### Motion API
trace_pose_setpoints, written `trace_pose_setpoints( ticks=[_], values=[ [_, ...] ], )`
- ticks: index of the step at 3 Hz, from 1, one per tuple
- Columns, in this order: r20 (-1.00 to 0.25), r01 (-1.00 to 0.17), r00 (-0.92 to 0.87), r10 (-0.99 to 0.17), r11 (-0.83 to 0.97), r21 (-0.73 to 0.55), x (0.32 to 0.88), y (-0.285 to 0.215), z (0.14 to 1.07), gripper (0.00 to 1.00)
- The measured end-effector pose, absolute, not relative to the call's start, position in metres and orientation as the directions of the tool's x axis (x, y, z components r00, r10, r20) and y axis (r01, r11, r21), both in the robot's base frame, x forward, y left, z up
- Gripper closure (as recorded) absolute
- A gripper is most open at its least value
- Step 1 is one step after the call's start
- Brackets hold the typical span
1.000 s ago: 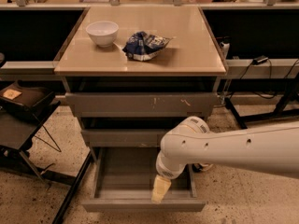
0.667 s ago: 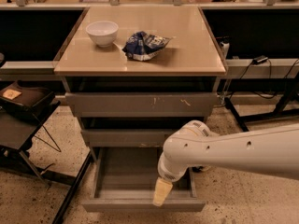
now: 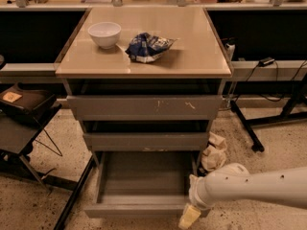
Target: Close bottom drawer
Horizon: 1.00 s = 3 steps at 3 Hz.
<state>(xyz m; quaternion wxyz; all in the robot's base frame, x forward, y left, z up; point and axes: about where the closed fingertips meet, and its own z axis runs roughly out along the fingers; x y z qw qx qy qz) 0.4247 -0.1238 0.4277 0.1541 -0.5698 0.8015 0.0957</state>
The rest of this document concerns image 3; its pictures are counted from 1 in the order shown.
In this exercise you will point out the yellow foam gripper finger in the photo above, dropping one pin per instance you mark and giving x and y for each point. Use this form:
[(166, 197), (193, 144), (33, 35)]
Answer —
[(189, 216)]

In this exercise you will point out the white gripper wrist block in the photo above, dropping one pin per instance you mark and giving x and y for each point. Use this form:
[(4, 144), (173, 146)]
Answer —
[(195, 191)]

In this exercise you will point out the grey bottom drawer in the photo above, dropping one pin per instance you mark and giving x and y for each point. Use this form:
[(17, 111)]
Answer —
[(142, 184)]

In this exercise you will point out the grey drawer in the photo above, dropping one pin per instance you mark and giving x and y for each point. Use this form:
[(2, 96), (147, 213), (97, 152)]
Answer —
[(144, 99), (142, 184), (146, 135)]

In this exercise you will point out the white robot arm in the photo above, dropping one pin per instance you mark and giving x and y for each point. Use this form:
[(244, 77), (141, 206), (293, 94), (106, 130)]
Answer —
[(234, 182)]

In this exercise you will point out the grey top drawer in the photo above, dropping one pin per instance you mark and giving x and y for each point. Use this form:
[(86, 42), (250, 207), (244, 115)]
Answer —
[(144, 99)]

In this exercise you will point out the grey middle drawer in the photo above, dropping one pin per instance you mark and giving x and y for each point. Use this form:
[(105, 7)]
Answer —
[(146, 135)]

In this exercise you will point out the beige top drawer cabinet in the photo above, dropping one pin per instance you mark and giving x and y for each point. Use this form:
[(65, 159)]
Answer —
[(197, 52)]

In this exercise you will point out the crumpled beige cloth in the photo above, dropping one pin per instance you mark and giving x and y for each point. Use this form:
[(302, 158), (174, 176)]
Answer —
[(213, 157)]

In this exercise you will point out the black table leg stand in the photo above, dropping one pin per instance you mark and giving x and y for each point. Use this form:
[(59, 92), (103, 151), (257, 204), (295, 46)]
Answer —
[(286, 115)]

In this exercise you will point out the black floor bar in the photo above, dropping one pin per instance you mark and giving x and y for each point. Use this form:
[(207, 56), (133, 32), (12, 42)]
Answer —
[(60, 225)]

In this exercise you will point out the black power adapter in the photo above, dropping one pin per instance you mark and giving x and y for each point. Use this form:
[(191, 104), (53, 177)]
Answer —
[(265, 61)]

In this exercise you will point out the crumpled blue chip bag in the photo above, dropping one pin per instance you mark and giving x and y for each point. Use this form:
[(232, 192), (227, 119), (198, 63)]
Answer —
[(147, 48)]

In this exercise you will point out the white bowl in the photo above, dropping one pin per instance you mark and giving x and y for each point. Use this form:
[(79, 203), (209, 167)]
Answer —
[(105, 34)]

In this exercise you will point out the black tray with label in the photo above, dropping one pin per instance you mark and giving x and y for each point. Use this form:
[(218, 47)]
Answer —
[(26, 106)]

